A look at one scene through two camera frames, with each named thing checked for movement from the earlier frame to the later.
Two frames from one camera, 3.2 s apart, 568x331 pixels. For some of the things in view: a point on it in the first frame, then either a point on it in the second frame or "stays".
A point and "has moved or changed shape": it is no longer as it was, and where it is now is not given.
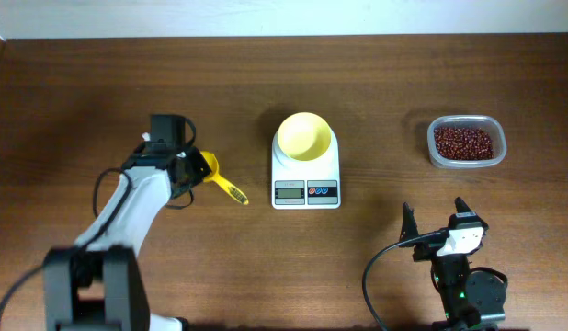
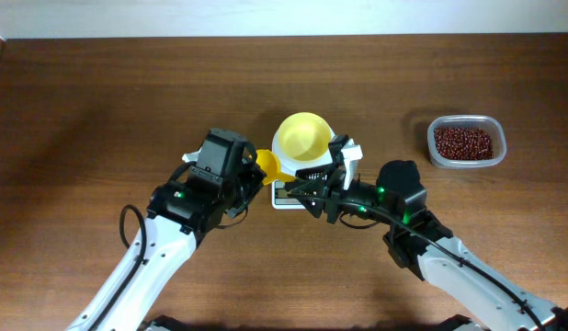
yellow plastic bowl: [304, 136] stays
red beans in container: [463, 143] stays
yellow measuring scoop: [213, 177] has moved or changed shape
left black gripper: [195, 168] → [251, 179]
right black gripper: [431, 248] → [327, 185]
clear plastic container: [464, 141] stays
